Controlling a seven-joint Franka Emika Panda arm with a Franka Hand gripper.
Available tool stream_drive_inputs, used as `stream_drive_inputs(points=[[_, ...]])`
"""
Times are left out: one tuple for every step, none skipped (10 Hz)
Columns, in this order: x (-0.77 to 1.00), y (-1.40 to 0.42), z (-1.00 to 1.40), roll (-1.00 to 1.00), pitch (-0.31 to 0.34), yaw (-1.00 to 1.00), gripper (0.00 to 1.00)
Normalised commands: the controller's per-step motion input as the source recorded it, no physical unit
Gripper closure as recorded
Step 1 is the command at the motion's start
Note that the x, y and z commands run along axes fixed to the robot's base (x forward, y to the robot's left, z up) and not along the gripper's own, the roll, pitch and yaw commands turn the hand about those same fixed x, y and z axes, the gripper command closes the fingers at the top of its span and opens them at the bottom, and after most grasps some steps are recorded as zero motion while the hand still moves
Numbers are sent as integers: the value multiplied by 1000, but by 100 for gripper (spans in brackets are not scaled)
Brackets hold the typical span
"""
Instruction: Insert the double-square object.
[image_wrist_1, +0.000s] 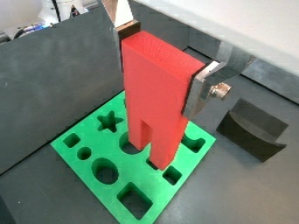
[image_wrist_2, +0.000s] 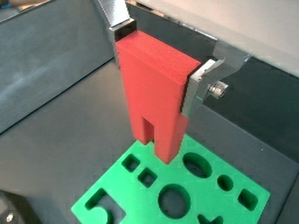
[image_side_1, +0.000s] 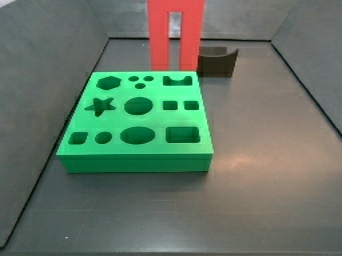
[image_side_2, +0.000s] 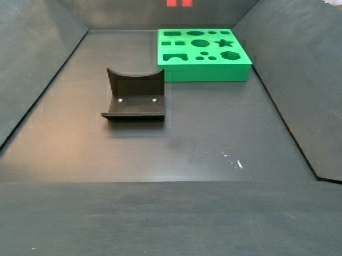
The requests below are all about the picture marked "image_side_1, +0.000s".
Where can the green shape sorter block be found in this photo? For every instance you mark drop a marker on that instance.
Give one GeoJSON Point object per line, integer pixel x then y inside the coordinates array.
{"type": "Point", "coordinates": [140, 122]}

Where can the dark curved block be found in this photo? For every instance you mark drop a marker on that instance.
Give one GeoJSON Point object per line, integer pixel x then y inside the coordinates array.
{"type": "Point", "coordinates": [216, 61]}

